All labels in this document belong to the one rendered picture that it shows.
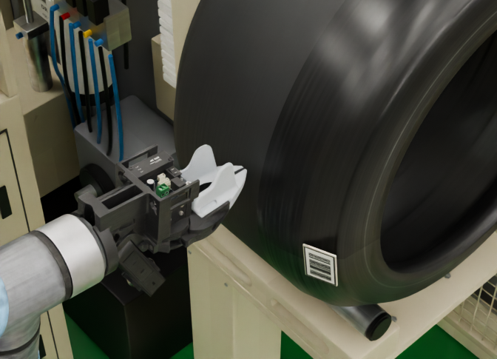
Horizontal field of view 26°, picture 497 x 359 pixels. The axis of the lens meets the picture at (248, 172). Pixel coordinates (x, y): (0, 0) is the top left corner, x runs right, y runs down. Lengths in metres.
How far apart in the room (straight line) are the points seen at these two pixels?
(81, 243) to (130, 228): 0.07
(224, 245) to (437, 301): 0.33
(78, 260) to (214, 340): 1.09
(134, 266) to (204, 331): 1.01
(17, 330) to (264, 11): 0.42
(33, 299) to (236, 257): 0.61
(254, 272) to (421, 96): 0.53
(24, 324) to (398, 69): 0.44
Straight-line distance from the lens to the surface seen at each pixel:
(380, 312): 1.46
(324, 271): 1.22
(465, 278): 1.67
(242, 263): 1.58
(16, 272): 1.01
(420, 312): 1.62
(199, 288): 2.02
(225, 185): 1.14
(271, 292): 1.55
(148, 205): 1.07
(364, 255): 1.24
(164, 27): 1.64
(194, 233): 1.12
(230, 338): 2.04
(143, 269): 1.14
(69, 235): 1.04
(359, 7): 1.11
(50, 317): 2.24
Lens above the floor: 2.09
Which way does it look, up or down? 46 degrees down
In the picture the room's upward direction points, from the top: straight up
